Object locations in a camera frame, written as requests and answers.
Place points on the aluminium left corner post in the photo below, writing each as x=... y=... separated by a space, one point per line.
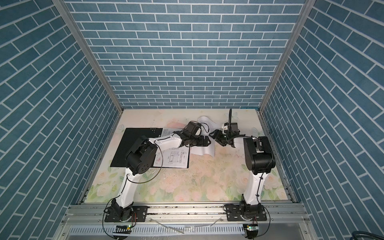
x=81 y=41

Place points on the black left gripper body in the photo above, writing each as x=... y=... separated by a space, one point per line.
x=193 y=140

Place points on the red folder with black inside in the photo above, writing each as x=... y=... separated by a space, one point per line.
x=130 y=136

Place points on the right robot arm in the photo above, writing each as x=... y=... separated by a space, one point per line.
x=259 y=160

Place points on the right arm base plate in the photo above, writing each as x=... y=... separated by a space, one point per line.
x=236 y=213

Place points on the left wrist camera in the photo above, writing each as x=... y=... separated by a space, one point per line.
x=192 y=129

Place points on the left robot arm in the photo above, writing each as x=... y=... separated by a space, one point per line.
x=139 y=159

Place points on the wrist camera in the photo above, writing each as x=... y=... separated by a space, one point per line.
x=230 y=127
x=192 y=129

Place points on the aluminium right corner post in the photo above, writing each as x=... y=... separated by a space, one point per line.
x=304 y=14

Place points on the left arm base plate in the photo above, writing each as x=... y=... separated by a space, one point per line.
x=132 y=214

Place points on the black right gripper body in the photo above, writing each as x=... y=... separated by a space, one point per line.
x=226 y=138

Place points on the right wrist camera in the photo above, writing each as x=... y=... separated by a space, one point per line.
x=230 y=127

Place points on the aluminium corner post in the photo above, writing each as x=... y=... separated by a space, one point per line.
x=81 y=41
x=304 y=14

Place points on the aluminium front rail frame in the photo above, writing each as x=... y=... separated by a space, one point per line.
x=188 y=221

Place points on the text paper sheet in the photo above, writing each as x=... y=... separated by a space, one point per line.
x=209 y=127

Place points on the technical drawing paper sheet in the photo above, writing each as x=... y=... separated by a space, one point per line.
x=176 y=158

